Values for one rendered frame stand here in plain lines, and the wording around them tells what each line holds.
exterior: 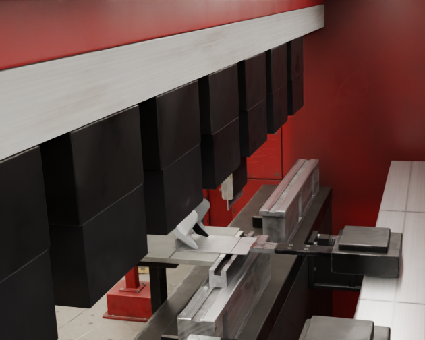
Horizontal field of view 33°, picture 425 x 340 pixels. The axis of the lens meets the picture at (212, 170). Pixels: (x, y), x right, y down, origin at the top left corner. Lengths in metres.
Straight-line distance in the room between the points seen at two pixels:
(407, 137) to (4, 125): 1.65
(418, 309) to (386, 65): 1.06
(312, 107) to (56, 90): 1.54
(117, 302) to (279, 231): 1.82
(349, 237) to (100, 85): 0.67
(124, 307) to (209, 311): 2.24
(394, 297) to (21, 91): 0.74
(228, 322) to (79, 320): 2.28
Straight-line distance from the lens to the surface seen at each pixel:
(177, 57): 0.86
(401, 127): 2.07
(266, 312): 1.33
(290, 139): 2.11
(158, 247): 1.31
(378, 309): 1.09
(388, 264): 1.19
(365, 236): 1.24
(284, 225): 1.61
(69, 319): 3.44
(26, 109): 0.55
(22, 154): 0.55
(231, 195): 1.22
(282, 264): 1.54
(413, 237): 1.39
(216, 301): 1.15
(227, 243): 1.30
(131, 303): 3.32
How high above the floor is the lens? 1.45
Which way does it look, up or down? 14 degrees down
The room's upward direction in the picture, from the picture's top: 3 degrees counter-clockwise
